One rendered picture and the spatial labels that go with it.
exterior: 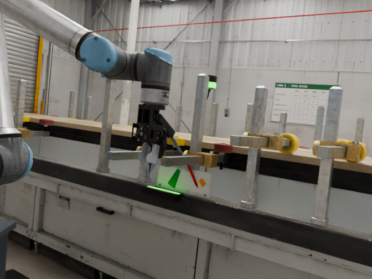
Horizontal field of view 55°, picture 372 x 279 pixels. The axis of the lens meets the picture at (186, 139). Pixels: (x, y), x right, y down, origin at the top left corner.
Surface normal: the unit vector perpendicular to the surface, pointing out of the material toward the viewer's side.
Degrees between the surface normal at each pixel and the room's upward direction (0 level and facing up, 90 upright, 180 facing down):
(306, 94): 90
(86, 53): 92
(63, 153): 90
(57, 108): 90
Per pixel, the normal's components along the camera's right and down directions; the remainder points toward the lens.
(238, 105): -0.47, 0.00
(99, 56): -0.10, 0.07
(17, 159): 0.98, -0.09
